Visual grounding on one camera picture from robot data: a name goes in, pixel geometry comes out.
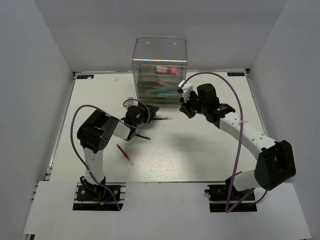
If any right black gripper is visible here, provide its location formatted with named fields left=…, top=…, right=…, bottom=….
left=180, top=91, right=208, bottom=119

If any purple gel pen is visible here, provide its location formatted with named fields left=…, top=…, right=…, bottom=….
left=152, top=116, right=173, bottom=121

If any blue highlighter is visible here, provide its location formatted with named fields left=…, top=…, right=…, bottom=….
left=157, top=93, right=178, bottom=98

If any green gel pen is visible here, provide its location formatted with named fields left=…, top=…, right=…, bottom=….
left=135, top=134, right=151, bottom=140

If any orange highlighter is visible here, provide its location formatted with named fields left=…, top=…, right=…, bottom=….
left=156, top=79, right=178, bottom=89

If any pink glue bottle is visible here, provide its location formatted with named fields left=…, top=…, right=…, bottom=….
left=154, top=66, right=179, bottom=76

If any red gel pen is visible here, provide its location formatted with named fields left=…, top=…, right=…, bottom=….
left=116, top=144, right=134, bottom=166

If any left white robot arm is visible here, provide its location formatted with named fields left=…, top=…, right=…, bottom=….
left=76, top=103, right=160, bottom=200

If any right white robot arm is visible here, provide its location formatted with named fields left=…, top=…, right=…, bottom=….
left=178, top=82, right=297, bottom=200

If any clear drawer organizer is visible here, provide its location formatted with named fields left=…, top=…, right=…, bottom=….
left=131, top=35, right=188, bottom=105

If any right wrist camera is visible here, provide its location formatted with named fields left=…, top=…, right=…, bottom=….
left=177, top=80, right=193, bottom=102

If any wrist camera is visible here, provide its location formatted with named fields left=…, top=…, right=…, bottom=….
left=122, top=97, right=139, bottom=109
left=177, top=80, right=193, bottom=102

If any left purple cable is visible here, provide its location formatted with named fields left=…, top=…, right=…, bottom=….
left=69, top=99, right=151, bottom=211

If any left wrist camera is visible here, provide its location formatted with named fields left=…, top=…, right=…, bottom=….
left=122, top=97, right=139, bottom=109

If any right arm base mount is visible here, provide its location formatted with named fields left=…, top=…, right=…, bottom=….
left=204, top=184, right=257, bottom=213

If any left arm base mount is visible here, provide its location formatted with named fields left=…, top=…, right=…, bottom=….
left=72, top=182, right=126, bottom=212

